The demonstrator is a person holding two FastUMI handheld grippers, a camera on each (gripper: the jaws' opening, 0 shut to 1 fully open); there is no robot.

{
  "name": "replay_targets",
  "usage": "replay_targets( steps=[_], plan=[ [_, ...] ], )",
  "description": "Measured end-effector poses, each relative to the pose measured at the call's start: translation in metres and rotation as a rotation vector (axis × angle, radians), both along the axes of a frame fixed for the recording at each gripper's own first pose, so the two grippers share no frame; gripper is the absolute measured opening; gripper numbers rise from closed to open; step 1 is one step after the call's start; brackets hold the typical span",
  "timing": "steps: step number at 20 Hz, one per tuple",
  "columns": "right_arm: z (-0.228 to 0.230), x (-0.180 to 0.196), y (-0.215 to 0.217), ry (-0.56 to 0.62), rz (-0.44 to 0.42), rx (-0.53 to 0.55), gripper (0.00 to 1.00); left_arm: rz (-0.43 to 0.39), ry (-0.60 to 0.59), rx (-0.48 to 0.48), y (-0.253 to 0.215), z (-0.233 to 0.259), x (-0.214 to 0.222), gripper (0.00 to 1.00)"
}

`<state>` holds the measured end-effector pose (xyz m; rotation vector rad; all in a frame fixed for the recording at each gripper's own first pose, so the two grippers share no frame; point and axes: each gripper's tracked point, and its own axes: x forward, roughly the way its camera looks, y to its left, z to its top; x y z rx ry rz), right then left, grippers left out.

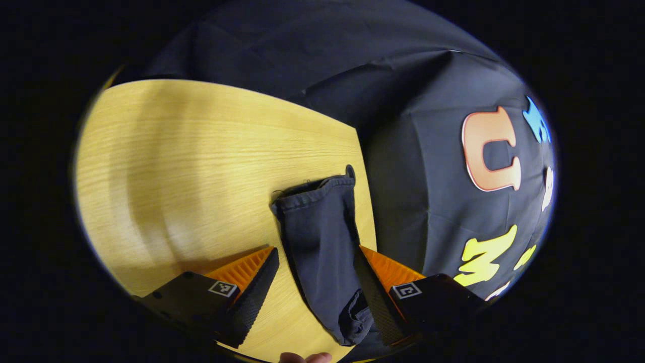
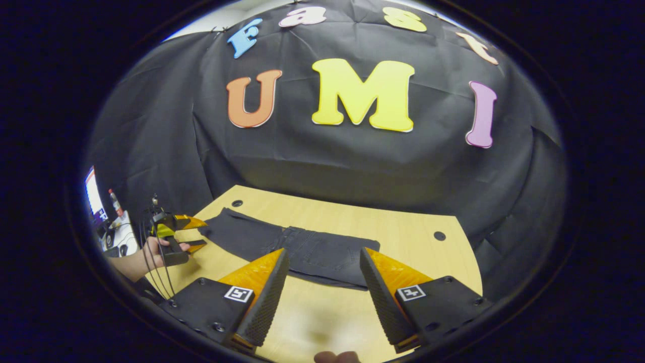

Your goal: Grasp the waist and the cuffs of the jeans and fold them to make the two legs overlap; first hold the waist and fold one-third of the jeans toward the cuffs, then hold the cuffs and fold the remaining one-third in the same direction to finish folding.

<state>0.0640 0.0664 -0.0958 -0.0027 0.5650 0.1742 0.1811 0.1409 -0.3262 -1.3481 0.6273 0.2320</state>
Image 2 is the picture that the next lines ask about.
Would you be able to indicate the white side desk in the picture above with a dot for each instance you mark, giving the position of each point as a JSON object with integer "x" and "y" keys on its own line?
{"x": 126, "y": 237}

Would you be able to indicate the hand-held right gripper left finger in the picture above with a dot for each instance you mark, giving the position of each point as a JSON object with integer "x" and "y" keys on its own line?
{"x": 267, "y": 302}

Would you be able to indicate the red capped bottle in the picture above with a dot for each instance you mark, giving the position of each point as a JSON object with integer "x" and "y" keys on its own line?
{"x": 116, "y": 204}

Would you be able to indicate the computer monitor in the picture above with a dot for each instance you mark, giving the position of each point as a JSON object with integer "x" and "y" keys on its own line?
{"x": 94, "y": 199}

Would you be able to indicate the black backdrop cloth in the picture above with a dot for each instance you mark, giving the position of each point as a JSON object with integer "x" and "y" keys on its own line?
{"x": 352, "y": 161}

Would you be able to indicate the dark grey jeans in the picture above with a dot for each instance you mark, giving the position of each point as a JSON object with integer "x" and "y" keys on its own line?
{"x": 322, "y": 252}

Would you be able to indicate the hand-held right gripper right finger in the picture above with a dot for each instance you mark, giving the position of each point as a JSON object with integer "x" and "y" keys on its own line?
{"x": 385, "y": 302}

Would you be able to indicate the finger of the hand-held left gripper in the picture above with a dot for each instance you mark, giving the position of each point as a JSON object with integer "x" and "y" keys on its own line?
{"x": 190, "y": 222}
{"x": 194, "y": 246}

